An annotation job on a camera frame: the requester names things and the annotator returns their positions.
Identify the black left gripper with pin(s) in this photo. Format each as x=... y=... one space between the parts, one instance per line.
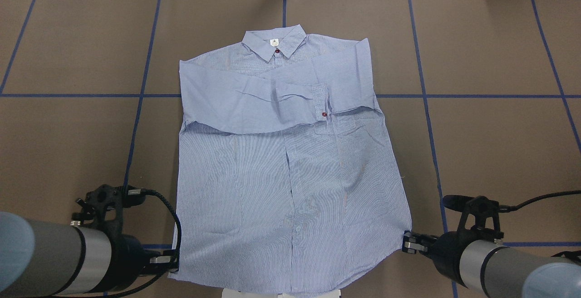
x=128 y=260

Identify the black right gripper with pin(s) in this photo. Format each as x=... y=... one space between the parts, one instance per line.
x=447 y=249

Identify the light blue striped shirt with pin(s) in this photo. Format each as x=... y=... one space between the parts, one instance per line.
x=287 y=178

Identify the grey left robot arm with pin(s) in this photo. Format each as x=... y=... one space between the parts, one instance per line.
x=90 y=257

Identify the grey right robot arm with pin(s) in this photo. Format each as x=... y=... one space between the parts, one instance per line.
x=474 y=257

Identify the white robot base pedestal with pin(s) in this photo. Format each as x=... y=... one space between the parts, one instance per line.
x=227 y=293

